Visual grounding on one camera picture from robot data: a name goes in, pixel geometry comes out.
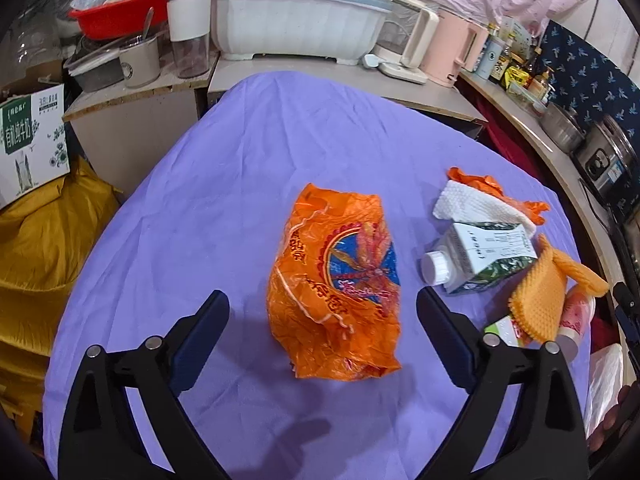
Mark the orange printed plastic bag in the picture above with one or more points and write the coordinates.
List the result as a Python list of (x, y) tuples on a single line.
[(330, 310)]

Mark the person's right hand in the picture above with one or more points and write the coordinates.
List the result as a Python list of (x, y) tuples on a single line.
[(607, 422)]

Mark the chipboard shelf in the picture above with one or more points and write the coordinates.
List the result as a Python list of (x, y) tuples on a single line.
[(125, 100)]

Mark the small steel pot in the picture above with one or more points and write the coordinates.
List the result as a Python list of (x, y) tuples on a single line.
[(560, 130)]

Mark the red cloth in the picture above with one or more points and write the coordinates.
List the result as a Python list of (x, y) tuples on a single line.
[(505, 135)]

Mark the blue patterned cloth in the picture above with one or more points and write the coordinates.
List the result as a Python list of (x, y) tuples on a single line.
[(585, 70)]

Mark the dark soy sauce bottle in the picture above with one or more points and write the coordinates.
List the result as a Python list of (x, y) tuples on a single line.
[(500, 67)]

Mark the pink paper cup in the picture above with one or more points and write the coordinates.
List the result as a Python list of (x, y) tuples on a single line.
[(575, 317)]

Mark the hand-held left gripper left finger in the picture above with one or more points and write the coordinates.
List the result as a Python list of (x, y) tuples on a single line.
[(200, 340)]

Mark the clear food container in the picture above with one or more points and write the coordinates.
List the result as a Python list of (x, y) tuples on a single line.
[(522, 96)]

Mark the orange silicone scrubber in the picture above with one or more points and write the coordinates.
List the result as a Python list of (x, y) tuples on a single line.
[(540, 295)]

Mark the clear plastic sheet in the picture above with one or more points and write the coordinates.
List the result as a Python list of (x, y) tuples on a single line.
[(35, 35)]

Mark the white plastic bag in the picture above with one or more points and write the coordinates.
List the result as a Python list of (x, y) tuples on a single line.
[(602, 380)]

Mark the steel rice cooker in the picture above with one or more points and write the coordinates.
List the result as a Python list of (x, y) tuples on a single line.
[(605, 160)]

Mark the light blue bottle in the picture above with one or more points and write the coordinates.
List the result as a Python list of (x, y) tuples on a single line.
[(487, 60)]

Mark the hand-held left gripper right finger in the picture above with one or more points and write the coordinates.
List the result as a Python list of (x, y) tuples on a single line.
[(445, 335)]

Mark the white paper towel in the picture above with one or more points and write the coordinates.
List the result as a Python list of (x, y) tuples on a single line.
[(470, 205)]

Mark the white blender cup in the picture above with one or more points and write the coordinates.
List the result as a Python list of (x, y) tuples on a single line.
[(189, 10)]

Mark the white green milk carton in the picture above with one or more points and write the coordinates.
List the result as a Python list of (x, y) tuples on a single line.
[(480, 250)]

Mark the white power plug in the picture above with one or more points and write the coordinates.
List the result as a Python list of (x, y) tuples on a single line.
[(371, 60)]

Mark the purple tablecloth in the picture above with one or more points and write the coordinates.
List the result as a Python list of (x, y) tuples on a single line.
[(300, 135)]

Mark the red plastic basin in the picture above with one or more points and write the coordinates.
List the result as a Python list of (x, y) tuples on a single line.
[(125, 15)]

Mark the green white packet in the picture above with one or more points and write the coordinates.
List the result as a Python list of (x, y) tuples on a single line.
[(502, 330)]

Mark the white and orange cloth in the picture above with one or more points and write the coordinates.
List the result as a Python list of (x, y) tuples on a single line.
[(480, 182)]

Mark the curved wooden counter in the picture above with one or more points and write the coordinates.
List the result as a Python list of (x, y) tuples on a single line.
[(550, 160)]

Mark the white printed box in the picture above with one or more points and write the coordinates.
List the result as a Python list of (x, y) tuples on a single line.
[(515, 32)]

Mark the wooden cabinet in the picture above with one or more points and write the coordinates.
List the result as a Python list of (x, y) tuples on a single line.
[(310, 77)]

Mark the dark bottle yellow cap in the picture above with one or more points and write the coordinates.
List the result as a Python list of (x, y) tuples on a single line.
[(535, 62)]

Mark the yellow sack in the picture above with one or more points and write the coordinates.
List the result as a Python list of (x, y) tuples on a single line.
[(40, 260)]

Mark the printed cardboard box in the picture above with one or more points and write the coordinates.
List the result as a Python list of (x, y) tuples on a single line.
[(30, 135)]

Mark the yellow seasoning packet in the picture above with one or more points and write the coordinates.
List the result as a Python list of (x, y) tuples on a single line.
[(515, 80)]

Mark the pink electric kettle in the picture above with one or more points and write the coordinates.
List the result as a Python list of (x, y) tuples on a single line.
[(445, 45)]

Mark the white dish drainer grey lid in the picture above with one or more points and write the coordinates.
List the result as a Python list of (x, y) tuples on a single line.
[(300, 25)]

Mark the metal spoon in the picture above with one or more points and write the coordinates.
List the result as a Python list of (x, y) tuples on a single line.
[(148, 22)]

